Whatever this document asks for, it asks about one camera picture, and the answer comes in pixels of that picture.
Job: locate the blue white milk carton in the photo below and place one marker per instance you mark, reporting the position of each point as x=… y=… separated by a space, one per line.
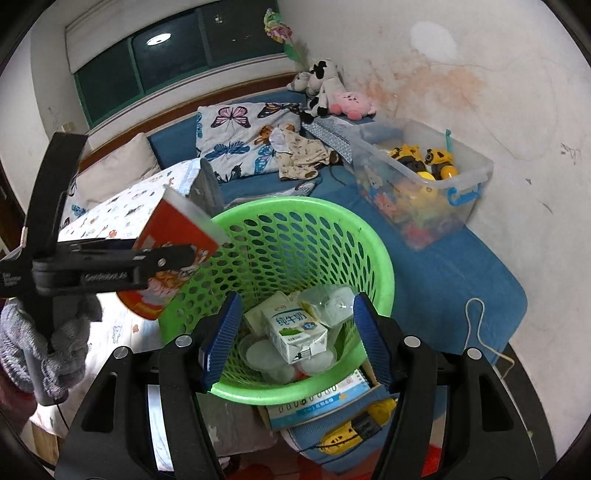
x=295 y=333

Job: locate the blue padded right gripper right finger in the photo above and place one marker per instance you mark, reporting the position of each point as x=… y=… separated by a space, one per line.
x=484 y=437

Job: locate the green plastic mesh basket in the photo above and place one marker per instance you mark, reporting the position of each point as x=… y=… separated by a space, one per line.
x=286 y=245

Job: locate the black white cow plush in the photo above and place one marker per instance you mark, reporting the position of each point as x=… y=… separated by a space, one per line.
x=319 y=84

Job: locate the large clear plastic tub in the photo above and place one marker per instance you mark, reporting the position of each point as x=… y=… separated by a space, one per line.
x=260 y=355

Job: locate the paper flower wall decoration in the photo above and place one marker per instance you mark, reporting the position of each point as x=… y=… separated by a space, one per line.
x=278 y=31

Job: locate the white paper cup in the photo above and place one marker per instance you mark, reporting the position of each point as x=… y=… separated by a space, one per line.
x=254 y=318

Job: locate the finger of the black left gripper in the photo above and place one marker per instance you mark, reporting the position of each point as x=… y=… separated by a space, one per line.
x=73 y=271

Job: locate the butterfly print pillow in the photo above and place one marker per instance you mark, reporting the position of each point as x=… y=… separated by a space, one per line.
x=235 y=138

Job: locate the dark window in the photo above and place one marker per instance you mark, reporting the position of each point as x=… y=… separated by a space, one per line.
x=170 y=50

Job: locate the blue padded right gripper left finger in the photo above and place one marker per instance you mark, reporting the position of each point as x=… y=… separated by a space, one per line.
x=110 y=436

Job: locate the grey beige pillow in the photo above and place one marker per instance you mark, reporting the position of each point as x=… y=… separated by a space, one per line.
x=131 y=163

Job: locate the beige crumpled clothes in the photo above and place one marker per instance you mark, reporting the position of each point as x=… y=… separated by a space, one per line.
x=300 y=158

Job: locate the red paper cup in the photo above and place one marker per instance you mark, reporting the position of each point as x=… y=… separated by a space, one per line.
x=178 y=238

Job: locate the grey gloved hand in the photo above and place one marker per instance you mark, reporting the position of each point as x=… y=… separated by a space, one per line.
x=61 y=359

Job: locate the pink plush toy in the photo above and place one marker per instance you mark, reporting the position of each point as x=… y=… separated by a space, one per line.
x=355 y=106

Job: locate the clear plastic toy bin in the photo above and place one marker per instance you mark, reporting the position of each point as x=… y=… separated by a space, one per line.
x=423 y=182

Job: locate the printed white table cloth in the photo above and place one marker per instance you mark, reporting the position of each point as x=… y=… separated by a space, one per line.
x=122 y=216

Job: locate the yellow toy car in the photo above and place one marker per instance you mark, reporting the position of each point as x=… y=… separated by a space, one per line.
x=359 y=429

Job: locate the blue white book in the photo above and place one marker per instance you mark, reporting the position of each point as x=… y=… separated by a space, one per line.
x=311 y=408

